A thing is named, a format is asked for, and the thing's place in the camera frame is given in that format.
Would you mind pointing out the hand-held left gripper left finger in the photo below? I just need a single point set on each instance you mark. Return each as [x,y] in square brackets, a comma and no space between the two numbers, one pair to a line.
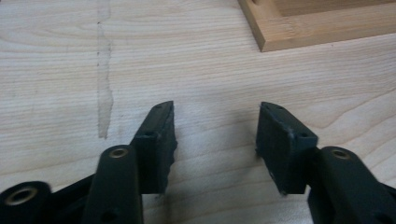
[152,155]

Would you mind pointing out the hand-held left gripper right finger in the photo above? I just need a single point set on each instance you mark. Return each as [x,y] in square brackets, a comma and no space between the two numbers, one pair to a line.
[286,155]

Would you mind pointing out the wooden rack base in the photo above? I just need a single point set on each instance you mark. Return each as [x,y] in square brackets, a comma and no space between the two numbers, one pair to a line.
[311,31]

